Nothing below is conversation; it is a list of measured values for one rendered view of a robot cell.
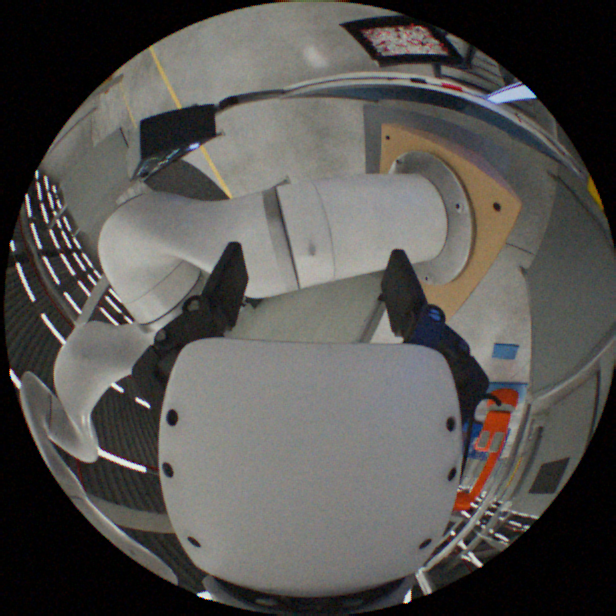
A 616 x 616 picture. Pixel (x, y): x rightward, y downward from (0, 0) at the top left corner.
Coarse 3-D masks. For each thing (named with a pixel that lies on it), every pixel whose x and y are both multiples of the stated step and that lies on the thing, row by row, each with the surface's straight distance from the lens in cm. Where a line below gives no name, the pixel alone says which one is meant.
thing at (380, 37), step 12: (384, 36) 61; (396, 36) 61; (408, 36) 61; (420, 36) 61; (432, 36) 62; (396, 48) 59; (408, 48) 58; (420, 48) 59; (432, 48) 59; (444, 48) 60
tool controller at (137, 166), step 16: (176, 112) 51; (192, 112) 53; (208, 112) 54; (144, 128) 49; (160, 128) 49; (176, 128) 50; (192, 128) 51; (208, 128) 53; (144, 144) 47; (160, 144) 48; (176, 144) 48; (128, 160) 67; (144, 160) 48; (160, 160) 58; (128, 176) 71; (144, 176) 67
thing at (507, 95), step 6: (510, 90) 36; (516, 90) 34; (522, 90) 32; (528, 90) 31; (492, 96) 48; (498, 96) 45; (504, 96) 42; (510, 96) 40; (516, 96) 38; (522, 96) 36; (528, 96) 34; (534, 96) 32; (498, 102) 51
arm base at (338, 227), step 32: (416, 160) 28; (288, 192) 20; (320, 192) 19; (352, 192) 20; (384, 192) 21; (416, 192) 23; (448, 192) 24; (288, 224) 18; (320, 224) 18; (352, 224) 18; (384, 224) 20; (416, 224) 22; (448, 224) 25; (320, 256) 18; (352, 256) 19; (384, 256) 21; (416, 256) 24; (448, 256) 26
